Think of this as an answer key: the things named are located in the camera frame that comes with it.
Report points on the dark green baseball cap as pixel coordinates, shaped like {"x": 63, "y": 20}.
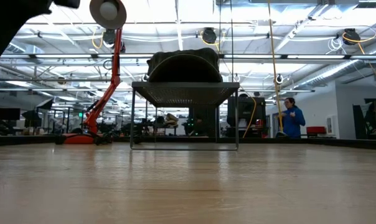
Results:
{"x": 185, "y": 68}

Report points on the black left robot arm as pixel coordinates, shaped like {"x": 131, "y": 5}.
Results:
{"x": 10, "y": 25}

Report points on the grey perforated metal shelf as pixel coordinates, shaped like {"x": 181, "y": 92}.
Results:
{"x": 185, "y": 85}

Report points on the black equipment cabinet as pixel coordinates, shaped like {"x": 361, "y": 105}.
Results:
{"x": 245, "y": 107}

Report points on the red desk lamp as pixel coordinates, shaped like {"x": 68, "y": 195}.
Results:
{"x": 114, "y": 62}

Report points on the small round ceiling reel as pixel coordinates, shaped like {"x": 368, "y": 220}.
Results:
{"x": 278, "y": 79}

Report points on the person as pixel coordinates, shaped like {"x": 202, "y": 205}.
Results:
{"x": 292, "y": 121}

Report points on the red box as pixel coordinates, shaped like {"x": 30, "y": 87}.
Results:
{"x": 315, "y": 130}

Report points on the black studio softbox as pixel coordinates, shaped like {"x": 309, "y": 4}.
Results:
{"x": 45, "y": 104}

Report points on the black monitor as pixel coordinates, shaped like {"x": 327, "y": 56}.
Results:
{"x": 9, "y": 113}

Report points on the black aluminium table frame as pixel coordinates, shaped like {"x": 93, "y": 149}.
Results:
{"x": 20, "y": 140}

